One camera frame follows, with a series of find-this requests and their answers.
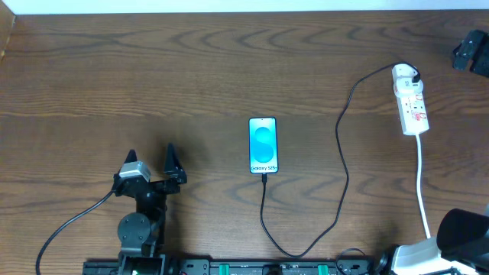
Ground black charger cable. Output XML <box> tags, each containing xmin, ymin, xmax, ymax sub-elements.
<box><xmin>259</xmin><ymin>63</ymin><xmax>422</xmax><ymax>259</ymax></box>

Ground blue screen smartphone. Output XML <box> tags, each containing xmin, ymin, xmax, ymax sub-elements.
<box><xmin>248</xmin><ymin>117</ymin><xmax>279</xmax><ymax>174</ymax></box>

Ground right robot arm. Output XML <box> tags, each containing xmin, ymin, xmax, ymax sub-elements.
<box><xmin>377</xmin><ymin>62</ymin><xmax>488</xmax><ymax>275</ymax></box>

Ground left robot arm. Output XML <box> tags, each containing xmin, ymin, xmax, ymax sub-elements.
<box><xmin>112</xmin><ymin>144</ymin><xmax>187</xmax><ymax>275</ymax></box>

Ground white USB charger adapter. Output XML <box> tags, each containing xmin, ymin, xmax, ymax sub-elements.
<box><xmin>392</xmin><ymin>63</ymin><xmax>423</xmax><ymax>98</ymax></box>

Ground white power strip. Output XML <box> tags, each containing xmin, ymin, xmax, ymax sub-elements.
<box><xmin>396</xmin><ymin>91</ymin><xmax>429</xmax><ymax>136</ymax></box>

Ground black left camera cable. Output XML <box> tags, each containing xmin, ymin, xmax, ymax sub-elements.
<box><xmin>35</xmin><ymin>189</ymin><xmax>115</xmax><ymax>275</ymax></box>

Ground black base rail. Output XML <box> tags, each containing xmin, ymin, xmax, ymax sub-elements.
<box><xmin>82</xmin><ymin>257</ymin><xmax>383</xmax><ymax>275</ymax></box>

